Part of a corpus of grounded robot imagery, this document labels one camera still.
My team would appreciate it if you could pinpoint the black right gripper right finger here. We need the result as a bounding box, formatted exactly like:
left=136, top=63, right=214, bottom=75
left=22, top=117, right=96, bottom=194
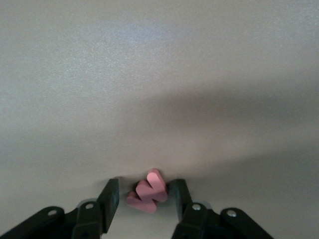
left=171, top=179, right=275, bottom=239

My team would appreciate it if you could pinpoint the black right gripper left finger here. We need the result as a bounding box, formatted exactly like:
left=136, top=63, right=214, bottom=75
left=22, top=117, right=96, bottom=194
left=0, top=178, right=120, bottom=239

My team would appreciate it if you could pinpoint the brown table cover sheet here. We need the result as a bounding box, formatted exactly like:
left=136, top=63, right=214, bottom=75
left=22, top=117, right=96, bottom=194
left=0, top=0, right=319, bottom=239

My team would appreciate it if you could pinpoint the pink foam letter w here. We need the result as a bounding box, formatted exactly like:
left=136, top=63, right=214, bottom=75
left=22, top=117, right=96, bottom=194
left=126, top=168, right=168, bottom=214

